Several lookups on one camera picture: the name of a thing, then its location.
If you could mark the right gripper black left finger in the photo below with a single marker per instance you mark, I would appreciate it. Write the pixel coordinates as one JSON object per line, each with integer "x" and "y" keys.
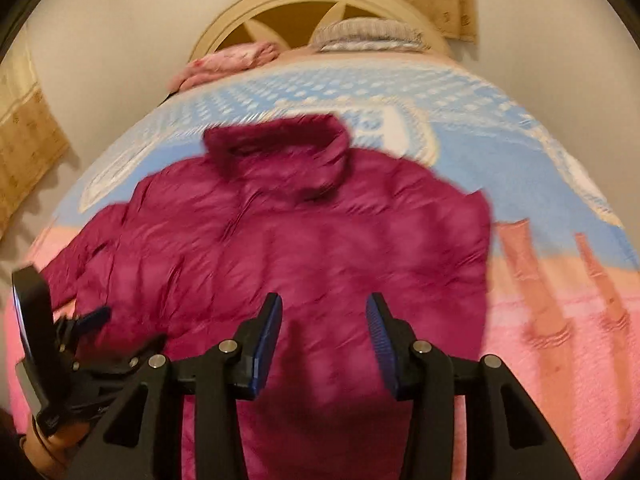
{"x": 139, "y": 436}

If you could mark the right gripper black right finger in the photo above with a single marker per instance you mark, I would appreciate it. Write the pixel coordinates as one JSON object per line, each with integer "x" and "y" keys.
{"x": 507, "y": 436}

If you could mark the magenta puffer jacket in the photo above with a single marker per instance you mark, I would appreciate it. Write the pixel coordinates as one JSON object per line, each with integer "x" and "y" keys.
{"x": 290, "y": 207}

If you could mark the person's left hand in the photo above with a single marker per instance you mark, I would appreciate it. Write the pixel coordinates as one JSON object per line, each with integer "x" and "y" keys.
{"x": 51, "y": 456}

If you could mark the blue pink printed bedspread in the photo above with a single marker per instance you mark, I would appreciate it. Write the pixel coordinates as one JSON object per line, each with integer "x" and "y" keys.
{"x": 562, "y": 278}

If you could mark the beige curtain at left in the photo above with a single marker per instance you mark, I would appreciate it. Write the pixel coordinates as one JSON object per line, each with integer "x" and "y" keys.
{"x": 32, "y": 142}

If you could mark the pink folded blanket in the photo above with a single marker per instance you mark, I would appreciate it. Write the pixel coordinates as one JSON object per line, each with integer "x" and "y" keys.
{"x": 224, "y": 63}

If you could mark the cream wooden headboard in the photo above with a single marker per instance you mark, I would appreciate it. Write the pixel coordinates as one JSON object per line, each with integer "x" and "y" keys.
{"x": 292, "y": 23}

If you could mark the striped grey pillow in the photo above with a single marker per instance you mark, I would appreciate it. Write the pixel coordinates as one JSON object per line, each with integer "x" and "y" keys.
{"x": 367, "y": 34}

